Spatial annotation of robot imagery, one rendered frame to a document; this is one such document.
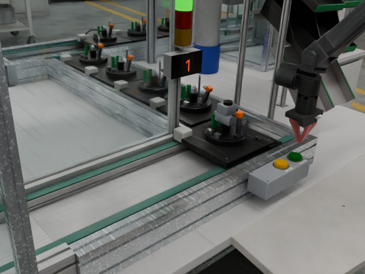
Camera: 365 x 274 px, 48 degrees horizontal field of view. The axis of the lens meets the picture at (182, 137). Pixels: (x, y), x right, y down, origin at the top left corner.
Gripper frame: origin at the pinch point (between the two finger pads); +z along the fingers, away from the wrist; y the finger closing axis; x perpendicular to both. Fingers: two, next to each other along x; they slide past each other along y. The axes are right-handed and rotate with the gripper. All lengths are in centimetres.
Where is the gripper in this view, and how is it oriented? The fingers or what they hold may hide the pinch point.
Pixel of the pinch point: (299, 139)
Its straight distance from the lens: 125.3
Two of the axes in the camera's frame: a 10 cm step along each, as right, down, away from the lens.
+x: 6.7, 3.6, -6.6
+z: -0.3, 8.9, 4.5
